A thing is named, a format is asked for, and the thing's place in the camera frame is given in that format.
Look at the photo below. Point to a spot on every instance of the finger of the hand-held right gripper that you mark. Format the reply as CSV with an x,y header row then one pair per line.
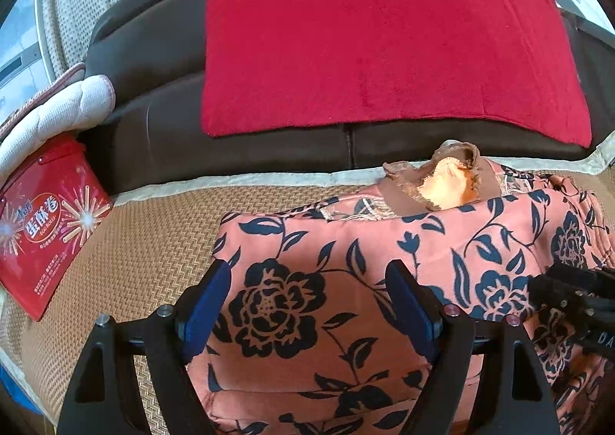
x,y
567,288

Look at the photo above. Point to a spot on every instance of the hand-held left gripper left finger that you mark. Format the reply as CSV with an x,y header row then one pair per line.
x,y
207,310

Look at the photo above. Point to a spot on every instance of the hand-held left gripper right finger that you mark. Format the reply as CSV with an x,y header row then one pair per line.
x,y
413,310

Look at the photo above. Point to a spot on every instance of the pink navy floral garment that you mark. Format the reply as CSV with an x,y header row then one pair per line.
x,y
336,271

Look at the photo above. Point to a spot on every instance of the woven straw mat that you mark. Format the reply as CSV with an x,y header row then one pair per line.
x,y
144,223

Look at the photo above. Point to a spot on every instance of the brown underwear with orange lining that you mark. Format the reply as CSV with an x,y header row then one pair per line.
x,y
449,185

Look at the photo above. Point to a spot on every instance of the blue cloth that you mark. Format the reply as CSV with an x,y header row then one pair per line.
x,y
8,380

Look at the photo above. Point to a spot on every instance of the white quilted cushion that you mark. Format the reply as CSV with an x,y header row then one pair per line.
x,y
72,101

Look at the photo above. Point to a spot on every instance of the brown leather sofa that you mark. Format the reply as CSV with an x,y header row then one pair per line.
x,y
153,55

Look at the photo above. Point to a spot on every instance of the red towel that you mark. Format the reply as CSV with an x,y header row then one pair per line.
x,y
384,41

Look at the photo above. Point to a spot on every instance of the white frame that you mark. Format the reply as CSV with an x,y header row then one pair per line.
x,y
571,2

